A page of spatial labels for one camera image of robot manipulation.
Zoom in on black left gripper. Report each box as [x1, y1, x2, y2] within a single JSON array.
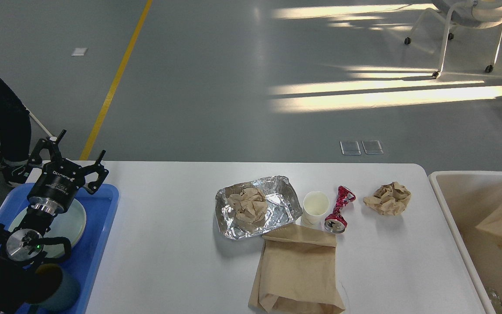
[[27, 130, 109, 215]]

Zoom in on light green plate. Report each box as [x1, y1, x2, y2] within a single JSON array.
[[8, 199, 86, 258]]

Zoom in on dark teal mug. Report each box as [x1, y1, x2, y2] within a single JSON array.
[[26, 263, 80, 313]]

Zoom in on brown paper ball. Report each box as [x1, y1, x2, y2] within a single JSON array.
[[363, 181, 412, 216]]

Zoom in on crushed red soda can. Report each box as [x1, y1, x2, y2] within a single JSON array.
[[323, 185, 356, 234]]

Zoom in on white paper cup front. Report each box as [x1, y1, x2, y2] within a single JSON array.
[[302, 191, 329, 225]]

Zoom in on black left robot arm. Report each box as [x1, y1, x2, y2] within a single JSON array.
[[0, 131, 119, 314]]

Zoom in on white chair leg left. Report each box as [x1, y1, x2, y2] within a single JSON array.
[[27, 109, 54, 138]]

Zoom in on blue plastic tray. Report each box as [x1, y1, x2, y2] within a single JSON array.
[[0, 183, 119, 314]]

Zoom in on white plastic bin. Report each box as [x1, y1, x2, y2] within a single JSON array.
[[429, 171, 502, 314]]

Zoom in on seated person in black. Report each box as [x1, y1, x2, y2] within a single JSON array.
[[0, 78, 31, 187]]

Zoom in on small grey floor plate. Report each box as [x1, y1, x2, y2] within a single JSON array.
[[340, 140, 362, 156]]

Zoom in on white chair on casters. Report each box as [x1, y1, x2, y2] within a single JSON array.
[[404, 0, 502, 79]]

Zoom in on crumpled brown paper napkin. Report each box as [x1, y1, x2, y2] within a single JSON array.
[[227, 188, 268, 227]]

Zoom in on aluminium foil tray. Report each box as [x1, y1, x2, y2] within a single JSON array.
[[215, 176, 302, 240]]

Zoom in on large brown paper bag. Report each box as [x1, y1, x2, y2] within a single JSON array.
[[248, 224, 346, 314]]

